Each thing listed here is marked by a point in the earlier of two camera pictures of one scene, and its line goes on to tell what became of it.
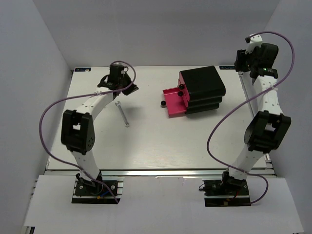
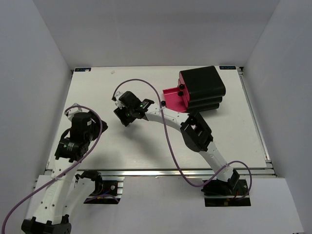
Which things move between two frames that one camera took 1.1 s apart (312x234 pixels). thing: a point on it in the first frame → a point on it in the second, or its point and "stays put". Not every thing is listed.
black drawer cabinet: [205, 88] stays put
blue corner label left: [84, 69] stays put
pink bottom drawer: [176, 102] stays put
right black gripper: [241, 56] → [125, 120]
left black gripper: [132, 88] → [95, 117]
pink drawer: [180, 87] stays put
